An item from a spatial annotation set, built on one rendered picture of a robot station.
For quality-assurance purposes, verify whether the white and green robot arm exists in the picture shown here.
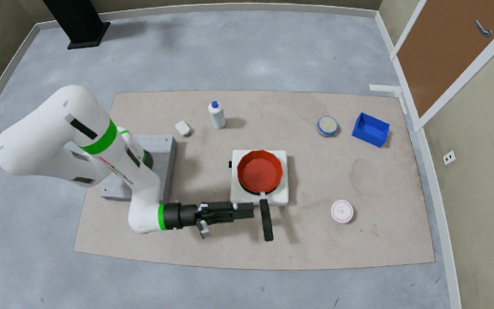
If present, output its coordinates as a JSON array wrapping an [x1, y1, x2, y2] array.
[[0, 85, 183, 234]]

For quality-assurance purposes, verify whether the blue box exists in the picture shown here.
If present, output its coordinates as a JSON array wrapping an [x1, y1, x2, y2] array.
[[352, 113, 390, 148]]

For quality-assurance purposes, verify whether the red frying pan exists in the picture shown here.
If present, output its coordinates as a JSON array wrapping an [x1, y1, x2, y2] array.
[[237, 150, 283, 226]]

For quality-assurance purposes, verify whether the round tin with blue lid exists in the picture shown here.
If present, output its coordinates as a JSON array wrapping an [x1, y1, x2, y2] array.
[[317, 115, 338, 137]]

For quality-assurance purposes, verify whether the white and pink yogurt cup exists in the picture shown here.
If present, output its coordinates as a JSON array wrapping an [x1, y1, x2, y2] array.
[[331, 200, 353, 222]]

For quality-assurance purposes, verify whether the white plastic bottle with blue cap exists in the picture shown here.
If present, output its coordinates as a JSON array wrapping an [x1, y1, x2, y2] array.
[[209, 101, 225, 129]]

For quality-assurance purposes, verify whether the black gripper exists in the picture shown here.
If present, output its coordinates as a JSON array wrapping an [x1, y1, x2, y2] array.
[[179, 200, 254, 226]]

